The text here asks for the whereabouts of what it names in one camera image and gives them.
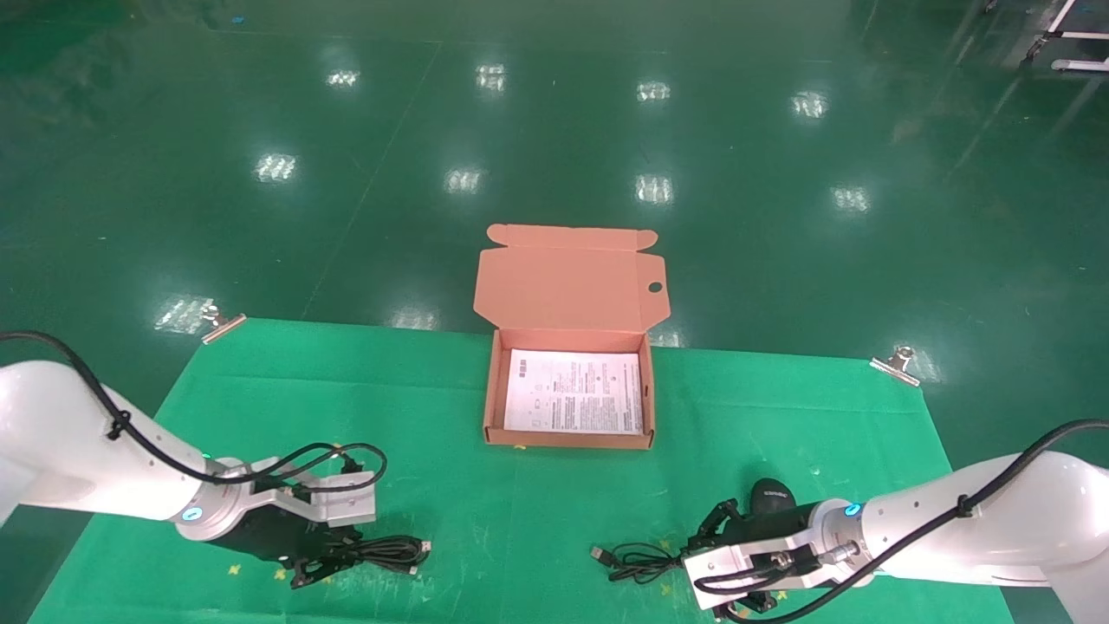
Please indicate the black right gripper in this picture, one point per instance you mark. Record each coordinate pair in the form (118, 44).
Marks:
(780, 524)

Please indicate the white printed instruction sheet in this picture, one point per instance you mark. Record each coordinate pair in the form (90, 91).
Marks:
(572, 394)

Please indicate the green cloth mat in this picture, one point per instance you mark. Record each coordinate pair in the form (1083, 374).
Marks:
(520, 503)

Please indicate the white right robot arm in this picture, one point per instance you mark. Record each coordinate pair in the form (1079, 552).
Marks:
(1022, 520)

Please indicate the orange cardboard box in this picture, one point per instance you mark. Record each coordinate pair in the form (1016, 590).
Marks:
(567, 290)

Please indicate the white metal frame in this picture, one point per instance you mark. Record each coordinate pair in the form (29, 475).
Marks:
(1079, 35)

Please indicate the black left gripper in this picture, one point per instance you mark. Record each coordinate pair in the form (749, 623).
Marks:
(277, 537)

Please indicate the silver binder clip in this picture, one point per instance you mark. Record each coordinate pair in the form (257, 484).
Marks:
(223, 326)
(895, 367)

